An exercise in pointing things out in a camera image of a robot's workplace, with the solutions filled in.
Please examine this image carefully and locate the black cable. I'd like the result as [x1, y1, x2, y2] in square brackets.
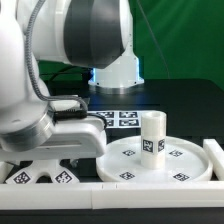
[49, 64, 93, 81]

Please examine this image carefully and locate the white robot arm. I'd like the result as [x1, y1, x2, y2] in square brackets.
[0, 0, 132, 161]

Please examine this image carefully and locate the white cable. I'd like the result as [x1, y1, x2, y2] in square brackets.
[136, 0, 171, 80]

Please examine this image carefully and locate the white left fence bar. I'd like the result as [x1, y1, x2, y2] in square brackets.
[0, 162, 13, 184]

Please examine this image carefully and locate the white right fence bar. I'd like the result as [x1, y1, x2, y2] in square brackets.
[203, 139, 224, 181]

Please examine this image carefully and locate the white marker sheet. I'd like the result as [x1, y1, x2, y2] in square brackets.
[88, 110, 148, 129]

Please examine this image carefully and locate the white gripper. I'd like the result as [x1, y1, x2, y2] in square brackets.
[0, 102, 106, 168]

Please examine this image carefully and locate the white cross table base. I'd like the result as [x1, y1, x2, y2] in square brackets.
[6, 159, 79, 184]

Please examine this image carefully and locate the white round table top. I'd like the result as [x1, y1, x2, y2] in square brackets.
[96, 136, 213, 183]

